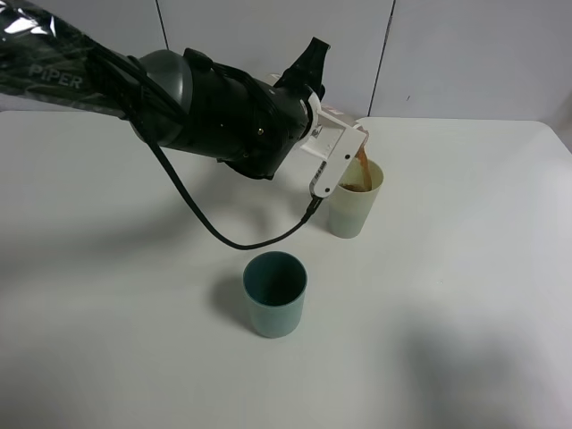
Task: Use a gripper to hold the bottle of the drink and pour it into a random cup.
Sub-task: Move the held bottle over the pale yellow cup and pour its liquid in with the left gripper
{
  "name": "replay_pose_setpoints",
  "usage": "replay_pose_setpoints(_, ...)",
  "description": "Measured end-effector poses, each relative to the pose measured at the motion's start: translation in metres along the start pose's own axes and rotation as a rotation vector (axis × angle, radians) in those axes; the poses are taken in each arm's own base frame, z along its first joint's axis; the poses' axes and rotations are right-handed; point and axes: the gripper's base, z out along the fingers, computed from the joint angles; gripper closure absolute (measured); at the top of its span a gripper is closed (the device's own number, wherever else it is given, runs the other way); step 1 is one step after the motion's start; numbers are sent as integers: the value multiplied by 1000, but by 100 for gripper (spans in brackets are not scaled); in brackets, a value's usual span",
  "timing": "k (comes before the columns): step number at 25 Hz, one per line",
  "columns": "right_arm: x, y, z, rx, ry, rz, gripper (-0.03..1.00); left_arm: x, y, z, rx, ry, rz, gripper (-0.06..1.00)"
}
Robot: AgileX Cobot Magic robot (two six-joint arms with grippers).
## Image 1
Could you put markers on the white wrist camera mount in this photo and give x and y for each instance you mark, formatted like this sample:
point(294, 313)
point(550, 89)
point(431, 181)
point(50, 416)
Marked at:
point(335, 148)

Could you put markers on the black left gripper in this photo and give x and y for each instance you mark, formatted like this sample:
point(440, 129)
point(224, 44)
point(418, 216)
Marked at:
point(226, 123)

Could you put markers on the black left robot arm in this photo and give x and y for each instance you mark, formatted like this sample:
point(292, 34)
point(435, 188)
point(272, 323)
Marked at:
point(185, 102)

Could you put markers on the pale green tall cup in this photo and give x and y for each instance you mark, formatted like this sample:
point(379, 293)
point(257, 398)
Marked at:
point(350, 204)

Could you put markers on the clear bottle with pink label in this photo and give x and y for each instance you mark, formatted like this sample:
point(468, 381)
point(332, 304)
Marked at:
point(324, 116)

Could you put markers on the dark green short cup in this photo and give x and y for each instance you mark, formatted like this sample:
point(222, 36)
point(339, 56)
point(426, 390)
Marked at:
point(274, 284)

